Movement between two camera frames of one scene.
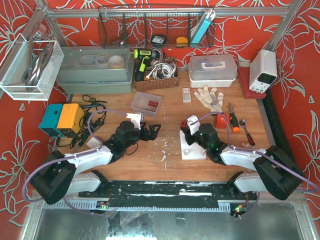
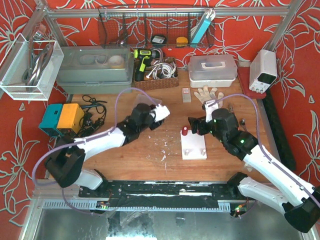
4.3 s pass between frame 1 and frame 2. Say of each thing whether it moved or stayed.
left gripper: moved
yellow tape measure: stayed
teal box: stayed
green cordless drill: stayed
